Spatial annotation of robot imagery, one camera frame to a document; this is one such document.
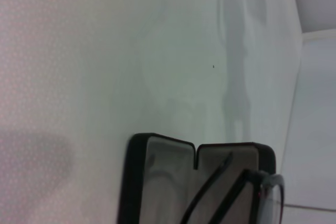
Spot black glasses case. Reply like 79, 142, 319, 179
115, 132, 277, 224

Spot black thin-frame glasses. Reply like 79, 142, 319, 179
181, 150, 286, 224

